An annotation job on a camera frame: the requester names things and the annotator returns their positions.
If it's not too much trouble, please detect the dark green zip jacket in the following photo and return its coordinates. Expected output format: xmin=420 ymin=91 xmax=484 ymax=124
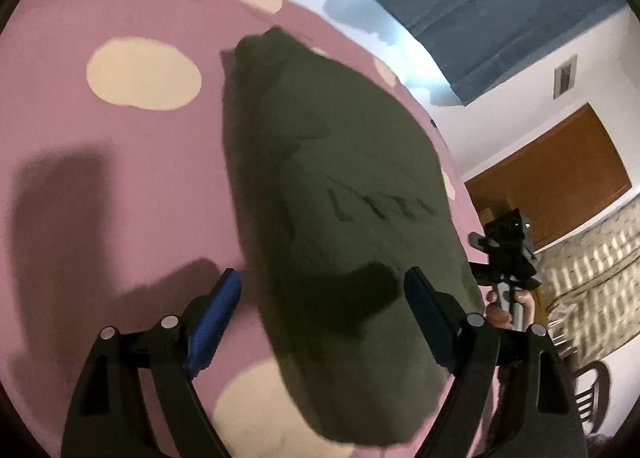
xmin=220 ymin=26 xmax=487 ymax=450

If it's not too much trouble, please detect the brown wooden door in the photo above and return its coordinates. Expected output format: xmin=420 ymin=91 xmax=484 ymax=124
xmin=463 ymin=102 xmax=634 ymax=251

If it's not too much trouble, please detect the person's right hand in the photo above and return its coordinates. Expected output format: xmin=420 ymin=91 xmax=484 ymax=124
xmin=484 ymin=287 xmax=539 ymax=331

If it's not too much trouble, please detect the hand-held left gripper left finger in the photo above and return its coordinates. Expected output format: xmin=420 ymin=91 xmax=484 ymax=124
xmin=60 ymin=268 xmax=243 ymax=458

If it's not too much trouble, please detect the blue curtain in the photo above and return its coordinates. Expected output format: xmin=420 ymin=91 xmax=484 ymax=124
xmin=295 ymin=0 xmax=629 ymax=107

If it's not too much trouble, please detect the dark slatted chair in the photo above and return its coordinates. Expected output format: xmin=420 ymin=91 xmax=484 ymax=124
xmin=549 ymin=322 xmax=614 ymax=440

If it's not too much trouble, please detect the pink dotted bed sheet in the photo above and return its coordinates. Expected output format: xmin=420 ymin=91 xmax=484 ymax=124
xmin=0 ymin=0 xmax=507 ymax=458

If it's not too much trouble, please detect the beige patterned bedspread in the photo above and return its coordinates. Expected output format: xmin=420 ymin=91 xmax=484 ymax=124
xmin=532 ymin=195 xmax=640 ymax=370

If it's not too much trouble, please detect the grey wall vent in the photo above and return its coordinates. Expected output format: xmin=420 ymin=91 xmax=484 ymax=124
xmin=552 ymin=54 xmax=579 ymax=101

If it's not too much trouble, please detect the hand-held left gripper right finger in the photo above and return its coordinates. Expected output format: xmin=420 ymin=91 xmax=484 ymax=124
xmin=403 ymin=266 xmax=590 ymax=458

